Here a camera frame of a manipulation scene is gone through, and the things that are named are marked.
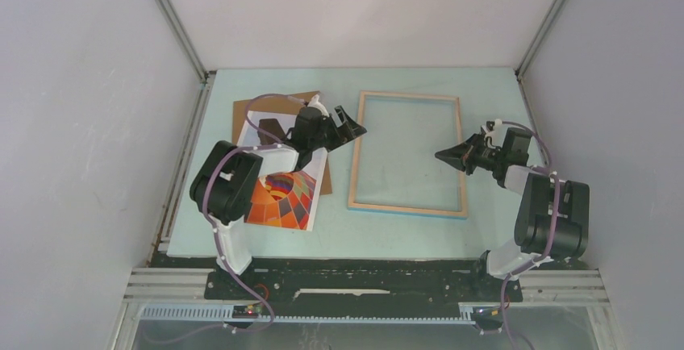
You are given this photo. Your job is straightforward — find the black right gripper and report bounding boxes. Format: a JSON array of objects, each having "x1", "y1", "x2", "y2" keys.
[{"x1": 435, "y1": 131, "x2": 505, "y2": 175}]

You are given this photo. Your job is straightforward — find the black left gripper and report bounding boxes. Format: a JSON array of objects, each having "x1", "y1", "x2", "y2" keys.
[{"x1": 309, "y1": 106, "x2": 365, "y2": 153}]

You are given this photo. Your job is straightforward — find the wooden picture frame with glass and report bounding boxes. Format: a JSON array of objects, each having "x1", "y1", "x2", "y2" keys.
[{"x1": 348, "y1": 91, "x2": 469, "y2": 219}]

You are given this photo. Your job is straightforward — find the hot air balloon photo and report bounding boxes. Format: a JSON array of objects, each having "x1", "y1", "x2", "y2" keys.
[{"x1": 238, "y1": 110, "x2": 332, "y2": 231}]

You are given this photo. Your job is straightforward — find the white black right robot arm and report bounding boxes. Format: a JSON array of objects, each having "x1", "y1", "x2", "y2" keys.
[{"x1": 435, "y1": 121, "x2": 590, "y2": 300}]

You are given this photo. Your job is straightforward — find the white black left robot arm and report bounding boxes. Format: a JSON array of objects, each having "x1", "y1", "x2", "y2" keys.
[{"x1": 189, "y1": 104, "x2": 367, "y2": 299}]

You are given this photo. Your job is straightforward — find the brown cardboard backing board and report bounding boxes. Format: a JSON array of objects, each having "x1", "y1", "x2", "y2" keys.
[{"x1": 231, "y1": 90, "x2": 333, "y2": 195}]

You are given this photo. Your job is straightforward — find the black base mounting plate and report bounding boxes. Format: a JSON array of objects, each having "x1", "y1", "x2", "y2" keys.
[{"x1": 150, "y1": 254, "x2": 523, "y2": 319}]

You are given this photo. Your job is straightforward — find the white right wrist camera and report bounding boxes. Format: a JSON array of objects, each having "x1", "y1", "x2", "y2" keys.
[{"x1": 480, "y1": 119, "x2": 503, "y2": 148}]

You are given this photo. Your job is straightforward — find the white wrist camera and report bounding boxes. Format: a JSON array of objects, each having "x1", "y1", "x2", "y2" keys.
[
  {"x1": 307, "y1": 94, "x2": 330, "y2": 117},
  {"x1": 480, "y1": 119, "x2": 503, "y2": 148}
]

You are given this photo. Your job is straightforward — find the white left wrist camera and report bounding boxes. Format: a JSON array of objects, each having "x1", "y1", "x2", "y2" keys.
[{"x1": 307, "y1": 94, "x2": 330, "y2": 117}]

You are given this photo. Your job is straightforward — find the left aluminium corner post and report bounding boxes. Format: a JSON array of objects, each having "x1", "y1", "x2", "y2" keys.
[{"x1": 154, "y1": 0, "x2": 209, "y2": 83}]

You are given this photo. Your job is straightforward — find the aluminium corner post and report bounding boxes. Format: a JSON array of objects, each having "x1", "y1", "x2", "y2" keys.
[
  {"x1": 154, "y1": 0, "x2": 209, "y2": 83},
  {"x1": 515, "y1": 0, "x2": 568, "y2": 81}
]

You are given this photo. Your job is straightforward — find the right aluminium corner post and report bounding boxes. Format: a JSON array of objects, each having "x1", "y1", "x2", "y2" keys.
[{"x1": 515, "y1": 0, "x2": 568, "y2": 81}]

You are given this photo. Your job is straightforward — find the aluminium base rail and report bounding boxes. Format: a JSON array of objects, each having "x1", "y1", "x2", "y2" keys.
[{"x1": 123, "y1": 269, "x2": 609, "y2": 324}]

